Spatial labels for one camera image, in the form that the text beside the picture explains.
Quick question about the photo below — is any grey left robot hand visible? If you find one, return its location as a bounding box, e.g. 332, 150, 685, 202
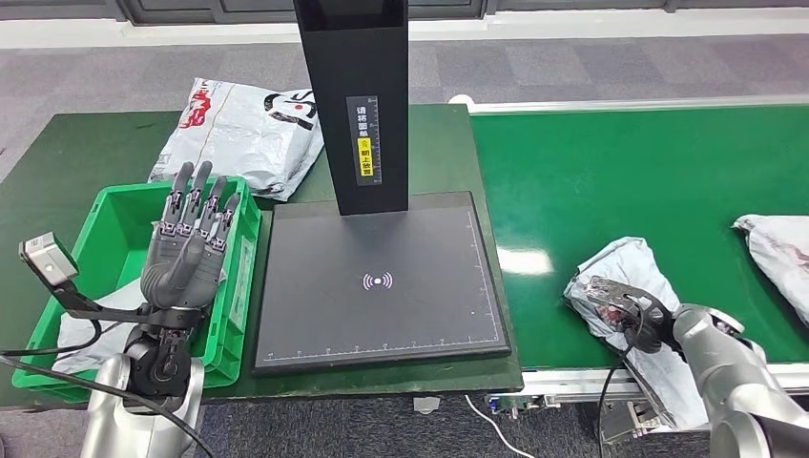
139, 160, 242, 311

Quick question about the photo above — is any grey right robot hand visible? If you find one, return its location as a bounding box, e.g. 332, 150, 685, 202
584, 276, 677, 355

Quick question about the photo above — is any grey parcel bag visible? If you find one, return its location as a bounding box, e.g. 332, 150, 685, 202
52, 275, 225, 377

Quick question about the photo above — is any large white printed parcel bag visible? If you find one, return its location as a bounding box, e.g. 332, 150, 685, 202
148, 77, 325, 202

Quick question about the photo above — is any conveyor connector block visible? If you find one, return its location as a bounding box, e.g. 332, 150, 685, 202
485, 391, 564, 419

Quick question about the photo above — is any black scanning machine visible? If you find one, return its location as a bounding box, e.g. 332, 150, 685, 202
252, 0, 512, 379

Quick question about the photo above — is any machine label sticker yellow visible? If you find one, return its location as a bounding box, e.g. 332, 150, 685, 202
345, 94, 384, 188

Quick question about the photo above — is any green plastic crate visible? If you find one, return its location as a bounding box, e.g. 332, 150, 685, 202
10, 177, 262, 406

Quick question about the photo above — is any dark green table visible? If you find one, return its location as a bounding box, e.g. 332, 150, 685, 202
0, 104, 525, 412

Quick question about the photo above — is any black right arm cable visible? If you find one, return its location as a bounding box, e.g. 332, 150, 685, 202
595, 302, 646, 458

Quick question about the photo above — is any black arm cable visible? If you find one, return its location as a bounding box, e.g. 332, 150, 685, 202
0, 319, 219, 458
595, 302, 646, 458

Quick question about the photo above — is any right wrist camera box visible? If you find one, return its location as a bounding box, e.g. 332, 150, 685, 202
596, 363, 672, 447

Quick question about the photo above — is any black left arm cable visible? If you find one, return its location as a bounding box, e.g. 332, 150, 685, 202
0, 319, 219, 458

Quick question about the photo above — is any white floor cable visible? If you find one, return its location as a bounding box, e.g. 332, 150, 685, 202
464, 394, 538, 458

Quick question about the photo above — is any aluminium conveyor frame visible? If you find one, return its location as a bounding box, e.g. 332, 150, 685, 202
446, 93, 809, 409

